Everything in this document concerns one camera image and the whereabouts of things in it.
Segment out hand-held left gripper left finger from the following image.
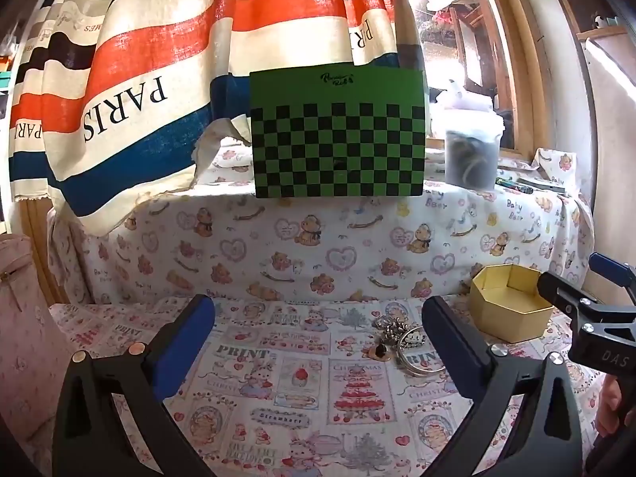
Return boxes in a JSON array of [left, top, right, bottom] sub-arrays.
[[52, 294, 216, 477]]

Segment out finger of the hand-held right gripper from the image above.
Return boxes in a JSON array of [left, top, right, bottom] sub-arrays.
[[537, 271, 604, 326], [588, 252, 636, 290]]

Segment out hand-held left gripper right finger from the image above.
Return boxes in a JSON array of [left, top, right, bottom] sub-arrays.
[[421, 295, 584, 477]]

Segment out round cartoon charm bangle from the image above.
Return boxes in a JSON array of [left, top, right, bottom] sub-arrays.
[[397, 326, 428, 359]]

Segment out jewellery pieces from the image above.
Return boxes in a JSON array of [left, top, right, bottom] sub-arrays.
[[395, 355, 450, 381]]

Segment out gold octagonal box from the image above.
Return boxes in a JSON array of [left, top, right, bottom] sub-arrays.
[[469, 265, 555, 343]]

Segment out silver chain pile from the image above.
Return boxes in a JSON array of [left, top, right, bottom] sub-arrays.
[[370, 313, 413, 341]]

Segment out ring with black stone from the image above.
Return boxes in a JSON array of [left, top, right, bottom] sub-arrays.
[[363, 340, 396, 361]]

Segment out person's right hand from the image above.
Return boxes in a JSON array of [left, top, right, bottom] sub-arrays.
[[596, 372, 636, 439]]

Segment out silver power bank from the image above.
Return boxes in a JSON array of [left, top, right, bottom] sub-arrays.
[[517, 176, 568, 195]]

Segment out colourful lighter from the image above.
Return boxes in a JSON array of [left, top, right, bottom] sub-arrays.
[[496, 179, 535, 195]]

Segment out wooden board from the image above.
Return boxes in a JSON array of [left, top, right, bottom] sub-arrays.
[[561, 0, 636, 259]]

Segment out translucent plastic tub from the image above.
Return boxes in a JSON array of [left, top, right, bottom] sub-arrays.
[[437, 109, 506, 191]]

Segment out bear printed cloth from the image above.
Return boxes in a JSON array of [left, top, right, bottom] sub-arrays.
[[47, 134, 597, 309]]

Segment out pink bag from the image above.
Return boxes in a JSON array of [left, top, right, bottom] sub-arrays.
[[0, 233, 68, 458]]

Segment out white foam wrap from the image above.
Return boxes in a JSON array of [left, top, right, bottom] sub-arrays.
[[432, 78, 498, 112]]

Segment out green checkered box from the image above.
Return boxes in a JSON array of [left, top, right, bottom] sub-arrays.
[[248, 64, 428, 200]]

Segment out striped printed curtain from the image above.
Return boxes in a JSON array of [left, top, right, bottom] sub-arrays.
[[7, 0, 423, 237]]

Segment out wooden window frame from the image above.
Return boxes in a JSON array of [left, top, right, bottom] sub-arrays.
[[474, 0, 553, 156]]

